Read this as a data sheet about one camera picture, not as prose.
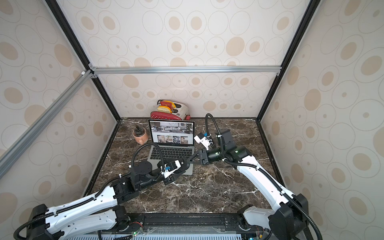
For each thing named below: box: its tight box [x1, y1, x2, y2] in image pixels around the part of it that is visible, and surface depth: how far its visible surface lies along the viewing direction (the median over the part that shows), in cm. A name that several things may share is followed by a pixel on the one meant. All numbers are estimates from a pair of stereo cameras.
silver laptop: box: [147, 119, 195, 176], surface depth 99 cm
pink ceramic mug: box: [132, 127, 149, 145], surface depth 101 cm
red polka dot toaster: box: [150, 99, 191, 121], surface depth 101 cm
